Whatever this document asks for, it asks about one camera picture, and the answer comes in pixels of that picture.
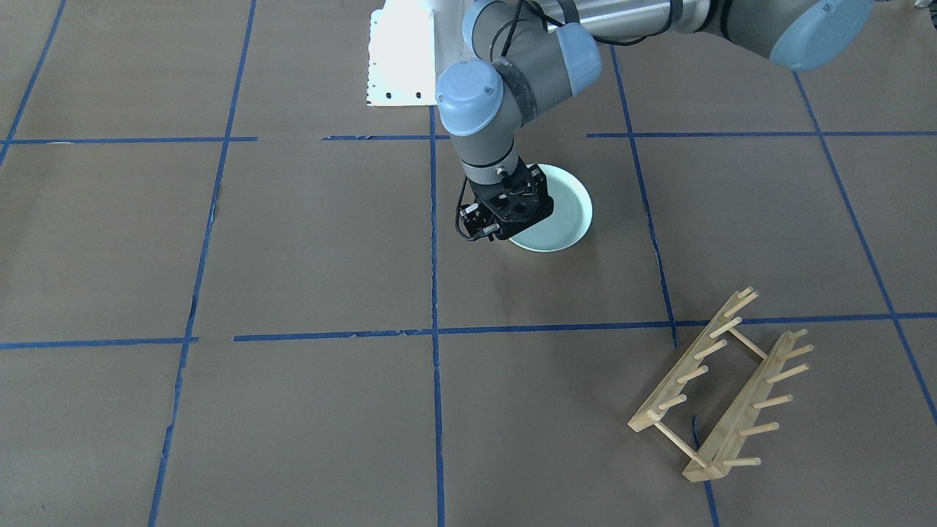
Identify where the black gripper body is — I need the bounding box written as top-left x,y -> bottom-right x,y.
469,163 -> 553,240

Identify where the light green plate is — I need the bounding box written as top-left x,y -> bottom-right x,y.
509,164 -> 593,253

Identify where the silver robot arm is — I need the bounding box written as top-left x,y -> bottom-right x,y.
436,1 -> 873,242

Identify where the wooden dish rack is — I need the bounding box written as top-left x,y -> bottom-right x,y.
628,287 -> 814,482

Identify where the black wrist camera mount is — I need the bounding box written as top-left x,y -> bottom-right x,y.
455,203 -> 501,242

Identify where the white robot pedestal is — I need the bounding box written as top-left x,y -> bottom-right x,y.
366,1 -> 471,107

